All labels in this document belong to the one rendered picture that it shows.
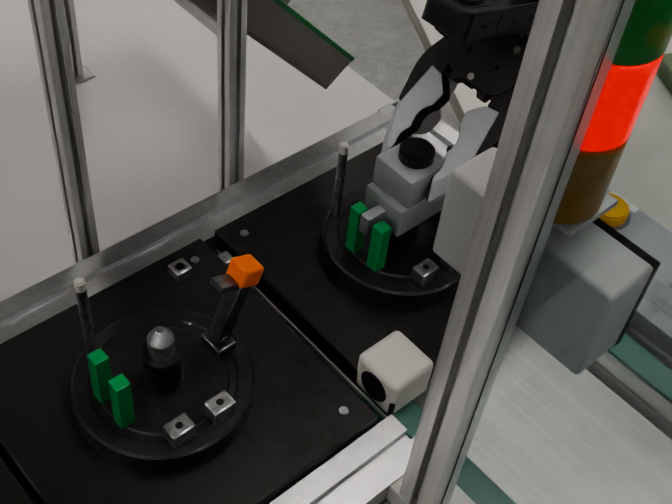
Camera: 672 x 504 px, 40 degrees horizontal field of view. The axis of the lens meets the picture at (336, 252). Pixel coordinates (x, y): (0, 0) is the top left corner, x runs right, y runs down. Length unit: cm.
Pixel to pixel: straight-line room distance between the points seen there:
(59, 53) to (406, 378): 37
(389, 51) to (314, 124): 166
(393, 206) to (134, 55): 57
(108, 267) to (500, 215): 46
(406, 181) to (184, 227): 23
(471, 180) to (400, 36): 234
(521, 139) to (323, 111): 74
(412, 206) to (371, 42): 206
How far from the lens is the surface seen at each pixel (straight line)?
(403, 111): 80
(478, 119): 77
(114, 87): 121
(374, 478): 73
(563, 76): 42
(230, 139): 92
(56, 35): 75
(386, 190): 79
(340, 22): 290
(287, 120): 116
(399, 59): 277
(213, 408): 70
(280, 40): 93
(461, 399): 59
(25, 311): 84
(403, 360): 76
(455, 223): 56
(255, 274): 70
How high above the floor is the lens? 159
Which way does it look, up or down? 47 degrees down
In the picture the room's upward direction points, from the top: 7 degrees clockwise
